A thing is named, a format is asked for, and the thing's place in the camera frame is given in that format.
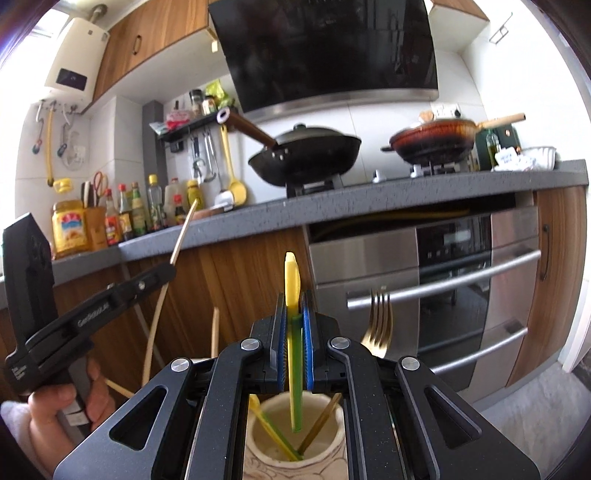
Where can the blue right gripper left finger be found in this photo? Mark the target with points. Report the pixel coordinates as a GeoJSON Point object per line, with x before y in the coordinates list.
{"type": "Point", "coordinates": [278, 343]}

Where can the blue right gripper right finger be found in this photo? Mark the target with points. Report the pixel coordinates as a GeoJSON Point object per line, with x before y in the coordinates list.
{"type": "Point", "coordinates": [308, 338]}

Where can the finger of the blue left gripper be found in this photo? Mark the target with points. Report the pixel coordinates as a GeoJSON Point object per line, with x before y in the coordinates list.
{"type": "Point", "coordinates": [140, 286]}

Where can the gold fork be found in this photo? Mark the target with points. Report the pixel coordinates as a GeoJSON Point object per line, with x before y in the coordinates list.
{"type": "Point", "coordinates": [377, 340]}

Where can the yellow green plastic utensil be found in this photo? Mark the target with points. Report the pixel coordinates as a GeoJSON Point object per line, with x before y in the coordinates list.
{"type": "Point", "coordinates": [295, 349]}

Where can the grey kitchen countertop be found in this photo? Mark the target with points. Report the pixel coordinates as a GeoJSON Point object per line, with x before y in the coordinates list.
{"type": "Point", "coordinates": [325, 206]}

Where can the person's left hand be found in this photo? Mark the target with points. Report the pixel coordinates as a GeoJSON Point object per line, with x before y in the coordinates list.
{"type": "Point", "coordinates": [35, 427]}

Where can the red cap sauce bottle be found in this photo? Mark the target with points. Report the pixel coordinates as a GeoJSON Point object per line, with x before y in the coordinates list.
{"type": "Point", "coordinates": [113, 235]}

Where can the wooden chopstick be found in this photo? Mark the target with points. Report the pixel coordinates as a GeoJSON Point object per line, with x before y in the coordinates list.
{"type": "Point", "coordinates": [119, 389]}
{"type": "Point", "coordinates": [216, 316]}
{"type": "Point", "coordinates": [161, 298]}

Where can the green sauce bottle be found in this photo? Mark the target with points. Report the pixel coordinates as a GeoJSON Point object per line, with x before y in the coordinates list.
{"type": "Point", "coordinates": [138, 217]}

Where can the white floral ceramic utensil holder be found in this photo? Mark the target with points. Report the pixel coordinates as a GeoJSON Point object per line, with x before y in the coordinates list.
{"type": "Point", "coordinates": [325, 458]}

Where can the wooden knife block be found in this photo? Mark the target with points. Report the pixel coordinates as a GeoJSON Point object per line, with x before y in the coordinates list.
{"type": "Point", "coordinates": [95, 228]}

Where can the clear oil bottle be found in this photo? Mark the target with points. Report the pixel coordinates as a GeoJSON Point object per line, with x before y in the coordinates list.
{"type": "Point", "coordinates": [155, 201]}

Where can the yellow lidded jar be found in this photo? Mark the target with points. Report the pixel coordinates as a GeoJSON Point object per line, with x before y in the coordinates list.
{"type": "Point", "coordinates": [68, 228]}

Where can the yellow tulip plastic utensil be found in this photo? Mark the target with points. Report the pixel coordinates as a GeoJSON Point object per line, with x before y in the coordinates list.
{"type": "Point", "coordinates": [275, 435]}

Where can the yellow ladle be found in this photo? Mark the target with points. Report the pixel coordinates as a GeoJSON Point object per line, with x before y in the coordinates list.
{"type": "Point", "coordinates": [235, 186]}

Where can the stainless steel oven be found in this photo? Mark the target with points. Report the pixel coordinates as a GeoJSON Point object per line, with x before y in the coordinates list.
{"type": "Point", "coordinates": [460, 289]}

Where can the black wok with lid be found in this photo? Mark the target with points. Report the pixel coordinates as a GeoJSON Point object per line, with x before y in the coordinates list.
{"type": "Point", "coordinates": [304, 155]}

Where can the white water heater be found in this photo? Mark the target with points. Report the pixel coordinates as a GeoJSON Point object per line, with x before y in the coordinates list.
{"type": "Point", "coordinates": [79, 51]}

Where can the wooden upper cabinet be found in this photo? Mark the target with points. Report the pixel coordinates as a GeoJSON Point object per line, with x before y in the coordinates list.
{"type": "Point", "coordinates": [157, 51]}

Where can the brown frying pan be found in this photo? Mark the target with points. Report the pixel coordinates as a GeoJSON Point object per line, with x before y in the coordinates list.
{"type": "Point", "coordinates": [442, 141]}

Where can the black range hood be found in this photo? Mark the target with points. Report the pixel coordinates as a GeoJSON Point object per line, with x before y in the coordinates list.
{"type": "Point", "coordinates": [297, 54]}

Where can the olive oil bottle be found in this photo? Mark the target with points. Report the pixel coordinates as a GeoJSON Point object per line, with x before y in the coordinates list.
{"type": "Point", "coordinates": [493, 146]}

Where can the white foil tray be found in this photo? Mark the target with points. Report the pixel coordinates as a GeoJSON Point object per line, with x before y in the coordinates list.
{"type": "Point", "coordinates": [529, 159]}

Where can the black wall shelf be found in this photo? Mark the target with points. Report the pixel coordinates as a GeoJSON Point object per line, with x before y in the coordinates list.
{"type": "Point", "coordinates": [181, 132]}

